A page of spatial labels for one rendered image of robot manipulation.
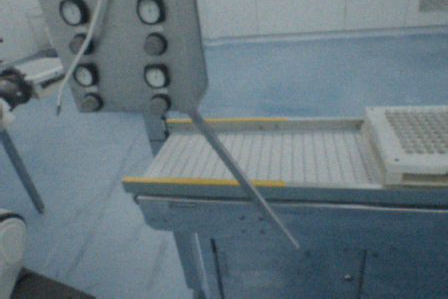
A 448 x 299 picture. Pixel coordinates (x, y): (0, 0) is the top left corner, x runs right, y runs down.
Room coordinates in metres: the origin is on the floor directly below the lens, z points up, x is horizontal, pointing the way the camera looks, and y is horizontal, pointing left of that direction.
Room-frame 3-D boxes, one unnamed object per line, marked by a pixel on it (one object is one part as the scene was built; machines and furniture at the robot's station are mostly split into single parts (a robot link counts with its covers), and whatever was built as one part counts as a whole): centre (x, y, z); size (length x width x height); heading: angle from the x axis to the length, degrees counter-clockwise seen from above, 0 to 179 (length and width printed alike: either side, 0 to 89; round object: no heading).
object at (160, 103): (0.47, 0.10, 1.09); 0.03 x 0.03 x 0.04; 76
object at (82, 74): (0.51, 0.21, 1.14); 0.04 x 0.01 x 0.04; 76
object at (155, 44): (0.47, 0.09, 1.18); 0.03 x 0.02 x 0.04; 76
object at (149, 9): (0.47, 0.08, 1.23); 0.04 x 0.01 x 0.04; 76
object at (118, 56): (0.55, 0.13, 1.17); 0.22 x 0.11 x 0.20; 76
